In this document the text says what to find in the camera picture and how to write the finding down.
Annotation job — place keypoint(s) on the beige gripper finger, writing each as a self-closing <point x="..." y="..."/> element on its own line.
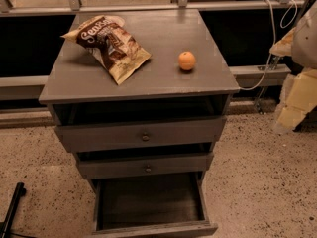
<point x="298" y="97"/>
<point x="283" y="47"/>

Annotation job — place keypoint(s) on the orange fruit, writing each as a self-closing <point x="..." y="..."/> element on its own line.
<point x="186" y="60"/>

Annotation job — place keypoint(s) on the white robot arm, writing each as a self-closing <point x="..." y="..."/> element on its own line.
<point x="304" y="46"/>

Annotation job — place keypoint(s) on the grey wooden drawer cabinet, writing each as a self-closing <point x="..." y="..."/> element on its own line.
<point x="80" y="92"/>

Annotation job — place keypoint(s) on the grey open bottom drawer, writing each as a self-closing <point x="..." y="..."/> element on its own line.
<point x="158" y="206"/>

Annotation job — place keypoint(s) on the grey top drawer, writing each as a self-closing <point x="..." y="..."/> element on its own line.
<point x="101" y="137"/>

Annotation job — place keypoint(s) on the grey middle drawer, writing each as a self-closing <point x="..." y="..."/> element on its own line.
<point x="144" y="166"/>

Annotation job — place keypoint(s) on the brown beige chip bag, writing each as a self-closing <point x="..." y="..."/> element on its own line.
<point x="115" y="48"/>

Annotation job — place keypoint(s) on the black stand leg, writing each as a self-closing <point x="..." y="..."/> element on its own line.
<point x="6" y="225"/>

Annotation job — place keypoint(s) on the metal railing frame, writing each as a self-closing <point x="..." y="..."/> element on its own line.
<point x="132" y="7"/>

